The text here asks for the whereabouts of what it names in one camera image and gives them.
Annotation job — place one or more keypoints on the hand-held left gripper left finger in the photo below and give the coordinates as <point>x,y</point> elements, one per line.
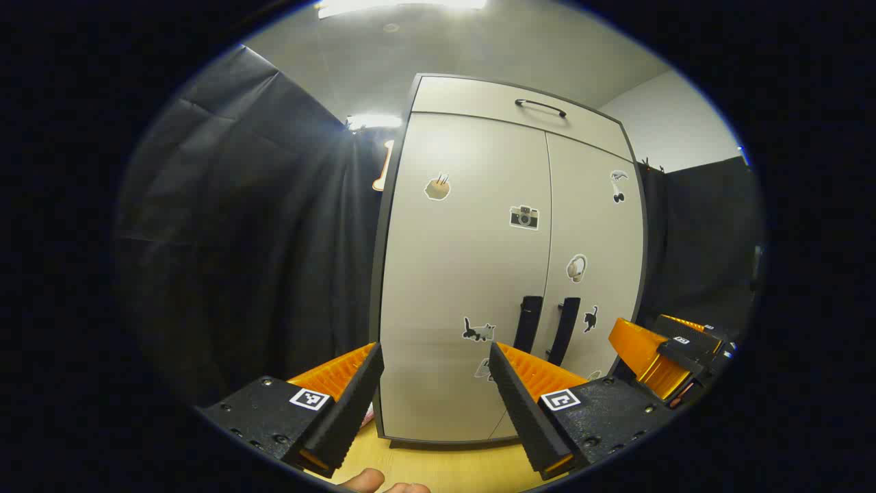
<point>352,404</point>

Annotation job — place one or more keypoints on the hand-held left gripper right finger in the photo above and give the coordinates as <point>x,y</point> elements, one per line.
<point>523,411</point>

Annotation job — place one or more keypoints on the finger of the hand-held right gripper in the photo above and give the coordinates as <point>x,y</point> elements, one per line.
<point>684,323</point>
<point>636,346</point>

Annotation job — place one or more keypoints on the white cabinet door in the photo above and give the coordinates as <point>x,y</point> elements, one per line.
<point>458,274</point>
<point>595,226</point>

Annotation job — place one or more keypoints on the grey double-door shoe cabinet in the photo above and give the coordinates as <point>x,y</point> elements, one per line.
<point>391,239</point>

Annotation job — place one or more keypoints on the white cabinet drawer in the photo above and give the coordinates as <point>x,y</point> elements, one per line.
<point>479,99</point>

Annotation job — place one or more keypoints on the black backdrop cloth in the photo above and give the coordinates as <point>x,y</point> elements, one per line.
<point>246,239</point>
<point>698,239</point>

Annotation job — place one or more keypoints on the ceiling light panel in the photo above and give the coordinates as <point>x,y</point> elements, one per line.
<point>373,122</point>
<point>397,5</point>

